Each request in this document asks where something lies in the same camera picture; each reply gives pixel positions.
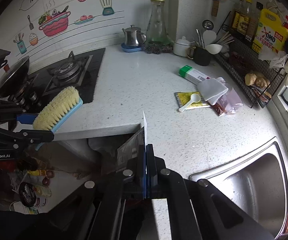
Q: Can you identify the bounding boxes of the dark round tin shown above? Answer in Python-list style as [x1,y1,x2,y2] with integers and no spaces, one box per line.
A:
[18,182,47,209]

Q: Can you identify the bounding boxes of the clear pink plastic bag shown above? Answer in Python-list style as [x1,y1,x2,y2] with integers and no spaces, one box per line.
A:
[216,77,244,115]

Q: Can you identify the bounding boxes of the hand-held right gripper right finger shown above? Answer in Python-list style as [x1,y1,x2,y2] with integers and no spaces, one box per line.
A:
[146,144,276,240]

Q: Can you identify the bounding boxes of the silver foil packet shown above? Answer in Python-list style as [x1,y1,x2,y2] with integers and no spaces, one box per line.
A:
[116,110,148,172]

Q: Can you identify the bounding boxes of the black wok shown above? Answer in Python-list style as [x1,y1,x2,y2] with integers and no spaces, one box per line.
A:
[0,56,30,98]

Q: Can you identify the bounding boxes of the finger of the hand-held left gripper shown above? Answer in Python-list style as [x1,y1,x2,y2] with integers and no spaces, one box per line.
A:
[0,126,55,147]
[0,102,40,126]

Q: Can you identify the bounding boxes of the yellow packet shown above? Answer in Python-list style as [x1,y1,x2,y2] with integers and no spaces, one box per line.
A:
[174,91,211,110]

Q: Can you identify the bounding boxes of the white grey cloth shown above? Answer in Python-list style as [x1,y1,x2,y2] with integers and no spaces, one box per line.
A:
[197,77,229,105]

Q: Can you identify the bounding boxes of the white plastic bag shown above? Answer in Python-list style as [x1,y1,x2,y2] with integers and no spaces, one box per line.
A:
[258,50,288,87]

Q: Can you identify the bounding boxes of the white soup spoon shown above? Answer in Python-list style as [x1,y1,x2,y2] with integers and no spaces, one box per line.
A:
[205,44,223,54]

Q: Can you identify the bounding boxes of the green white box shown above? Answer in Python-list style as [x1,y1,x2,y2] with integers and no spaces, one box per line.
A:
[179,65,211,84]

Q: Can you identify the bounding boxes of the white rice paddle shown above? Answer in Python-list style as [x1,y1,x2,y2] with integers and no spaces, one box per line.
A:
[203,30,217,46]

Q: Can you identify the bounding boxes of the steel teapot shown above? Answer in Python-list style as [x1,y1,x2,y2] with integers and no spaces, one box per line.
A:
[122,25,147,47]

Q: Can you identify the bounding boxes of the steel utensils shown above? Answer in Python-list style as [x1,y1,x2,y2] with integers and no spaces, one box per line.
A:
[196,29,206,48]

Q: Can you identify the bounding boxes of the yellow bristle blue brush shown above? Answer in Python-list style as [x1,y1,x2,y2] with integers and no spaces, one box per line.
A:
[32,86,83,152]

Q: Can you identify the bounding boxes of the red plastic bag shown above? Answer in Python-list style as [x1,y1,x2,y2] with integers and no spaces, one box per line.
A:
[0,161,17,173]

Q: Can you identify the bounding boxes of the white lidded jar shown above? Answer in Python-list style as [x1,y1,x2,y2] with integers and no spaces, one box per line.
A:
[173,36,192,56]

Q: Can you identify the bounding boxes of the glass carafe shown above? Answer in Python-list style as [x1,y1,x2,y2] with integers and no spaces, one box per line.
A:
[146,0,171,46]

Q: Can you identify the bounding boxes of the bundle of chopsticks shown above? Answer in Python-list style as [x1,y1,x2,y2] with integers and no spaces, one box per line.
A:
[214,31,234,46]

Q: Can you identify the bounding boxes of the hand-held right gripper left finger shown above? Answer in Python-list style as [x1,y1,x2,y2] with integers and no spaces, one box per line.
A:
[56,144,147,240]

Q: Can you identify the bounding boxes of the clear oil bottle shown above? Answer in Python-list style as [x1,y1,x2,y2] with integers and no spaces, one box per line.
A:
[32,184,52,198]

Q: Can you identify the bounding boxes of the black mug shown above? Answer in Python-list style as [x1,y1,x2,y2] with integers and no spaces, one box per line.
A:
[187,45,212,67]

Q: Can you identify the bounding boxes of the dark sauce bottle black cap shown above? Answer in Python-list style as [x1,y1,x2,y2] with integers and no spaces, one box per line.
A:
[246,2,264,43]

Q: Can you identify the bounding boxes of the blue coaster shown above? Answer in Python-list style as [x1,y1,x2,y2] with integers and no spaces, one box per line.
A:
[121,42,143,53]

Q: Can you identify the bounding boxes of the stainless steel sink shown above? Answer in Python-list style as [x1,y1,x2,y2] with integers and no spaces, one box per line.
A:
[189,136,288,233]

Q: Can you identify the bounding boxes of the yellow detergent bottle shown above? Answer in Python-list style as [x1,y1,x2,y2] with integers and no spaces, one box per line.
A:
[252,8,288,53]

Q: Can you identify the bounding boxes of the black gas stove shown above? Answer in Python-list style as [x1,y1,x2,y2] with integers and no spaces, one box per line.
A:
[9,47,106,105]

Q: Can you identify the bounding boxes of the white plastic spoon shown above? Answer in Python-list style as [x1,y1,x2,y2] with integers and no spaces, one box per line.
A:
[178,94,202,112]

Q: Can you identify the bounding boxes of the black wire rack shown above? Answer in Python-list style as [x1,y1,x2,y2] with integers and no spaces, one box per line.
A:
[214,10,288,108]

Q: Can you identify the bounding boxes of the ginger root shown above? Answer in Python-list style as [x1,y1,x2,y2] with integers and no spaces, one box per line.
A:
[245,72,271,88]

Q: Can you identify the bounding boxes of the brown sachet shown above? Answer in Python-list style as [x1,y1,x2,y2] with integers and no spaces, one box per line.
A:
[210,97,231,117]

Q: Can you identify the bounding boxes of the kitchen wall decal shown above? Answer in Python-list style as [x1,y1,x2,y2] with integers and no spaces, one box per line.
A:
[12,0,124,55]

